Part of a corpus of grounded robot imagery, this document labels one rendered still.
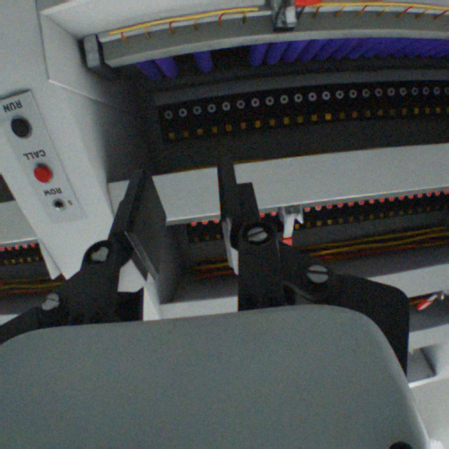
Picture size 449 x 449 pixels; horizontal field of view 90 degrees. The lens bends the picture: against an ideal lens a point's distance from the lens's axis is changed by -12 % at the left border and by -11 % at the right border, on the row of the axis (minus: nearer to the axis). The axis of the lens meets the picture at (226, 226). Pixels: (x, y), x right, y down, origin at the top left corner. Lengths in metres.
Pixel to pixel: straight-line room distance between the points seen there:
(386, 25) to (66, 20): 0.27
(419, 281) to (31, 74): 0.51
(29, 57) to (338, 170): 0.28
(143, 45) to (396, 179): 0.27
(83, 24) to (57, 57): 0.04
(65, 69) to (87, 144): 0.06
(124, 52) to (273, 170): 0.17
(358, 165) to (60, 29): 0.28
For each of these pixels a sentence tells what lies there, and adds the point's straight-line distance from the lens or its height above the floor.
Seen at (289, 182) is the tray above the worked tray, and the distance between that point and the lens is 0.25.
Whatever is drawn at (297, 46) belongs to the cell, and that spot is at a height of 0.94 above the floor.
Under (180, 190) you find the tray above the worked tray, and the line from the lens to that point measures 0.25.
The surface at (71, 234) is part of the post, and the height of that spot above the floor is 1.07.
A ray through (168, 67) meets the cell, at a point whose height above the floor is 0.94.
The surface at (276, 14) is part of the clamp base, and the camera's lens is 0.23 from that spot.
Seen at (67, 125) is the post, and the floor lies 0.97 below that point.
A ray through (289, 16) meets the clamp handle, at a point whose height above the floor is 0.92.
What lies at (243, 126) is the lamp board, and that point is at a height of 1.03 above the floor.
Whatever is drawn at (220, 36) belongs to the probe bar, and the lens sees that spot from 0.26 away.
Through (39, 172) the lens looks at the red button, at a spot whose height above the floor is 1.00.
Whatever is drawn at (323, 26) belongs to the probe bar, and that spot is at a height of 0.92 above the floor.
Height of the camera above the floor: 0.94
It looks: 35 degrees up
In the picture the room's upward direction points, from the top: 171 degrees clockwise
